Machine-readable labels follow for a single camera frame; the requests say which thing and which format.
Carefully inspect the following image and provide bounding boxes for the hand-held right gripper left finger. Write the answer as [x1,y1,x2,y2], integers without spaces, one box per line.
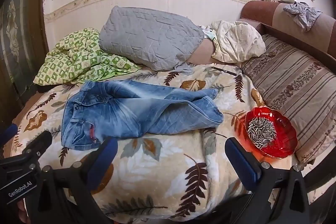
[28,136,118,224]

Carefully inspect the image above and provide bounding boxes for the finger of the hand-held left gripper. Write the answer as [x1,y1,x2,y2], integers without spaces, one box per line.
[0,123,19,147]
[22,130,53,163]

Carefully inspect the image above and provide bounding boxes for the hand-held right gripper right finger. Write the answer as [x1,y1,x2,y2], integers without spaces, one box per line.
[225,137,315,224]

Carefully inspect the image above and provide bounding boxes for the blue denim pants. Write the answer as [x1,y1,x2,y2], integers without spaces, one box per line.
[61,80,224,151]

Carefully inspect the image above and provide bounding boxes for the sunflower seeds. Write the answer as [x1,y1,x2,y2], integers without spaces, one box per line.
[247,117,277,150]

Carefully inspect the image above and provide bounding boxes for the red glass bowl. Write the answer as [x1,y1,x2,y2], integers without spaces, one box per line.
[245,106,298,159]

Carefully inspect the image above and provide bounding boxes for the leaf printed fleece blanket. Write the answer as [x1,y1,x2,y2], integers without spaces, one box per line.
[10,64,302,222]

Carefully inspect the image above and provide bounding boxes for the green patterned quilt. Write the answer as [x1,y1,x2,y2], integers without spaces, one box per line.
[33,28,142,86]

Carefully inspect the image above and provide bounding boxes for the striped floral sofa cushion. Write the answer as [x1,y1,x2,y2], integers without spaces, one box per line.
[241,34,336,164]

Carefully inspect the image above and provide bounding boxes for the black pen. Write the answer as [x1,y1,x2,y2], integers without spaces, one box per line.
[211,66,238,76]

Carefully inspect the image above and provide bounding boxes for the beige bolster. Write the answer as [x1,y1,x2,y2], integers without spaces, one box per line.
[188,38,218,66]

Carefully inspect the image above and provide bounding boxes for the grey quilted pillow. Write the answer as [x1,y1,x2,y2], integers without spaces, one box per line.
[99,6,205,75]

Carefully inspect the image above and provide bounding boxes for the cream floral cloth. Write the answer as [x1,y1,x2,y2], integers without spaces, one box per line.
[211,20,267,64]

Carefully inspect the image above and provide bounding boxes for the white green cloth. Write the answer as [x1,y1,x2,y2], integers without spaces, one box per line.
[201,25,217,41]

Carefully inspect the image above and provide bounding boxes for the brown sofa backrest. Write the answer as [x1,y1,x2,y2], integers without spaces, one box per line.
[236,0,336,62]

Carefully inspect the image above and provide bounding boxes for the crumpled grey cloth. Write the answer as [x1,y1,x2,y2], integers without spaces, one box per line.
[283,1,323,32]

